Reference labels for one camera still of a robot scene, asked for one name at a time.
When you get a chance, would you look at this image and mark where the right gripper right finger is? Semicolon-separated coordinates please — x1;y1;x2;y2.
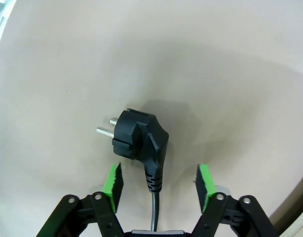
190;163;279;237

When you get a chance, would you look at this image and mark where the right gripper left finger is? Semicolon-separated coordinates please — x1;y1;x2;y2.
35;162;125;237

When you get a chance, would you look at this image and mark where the black power plug with cable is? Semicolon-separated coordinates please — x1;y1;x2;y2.
95;108;170;234

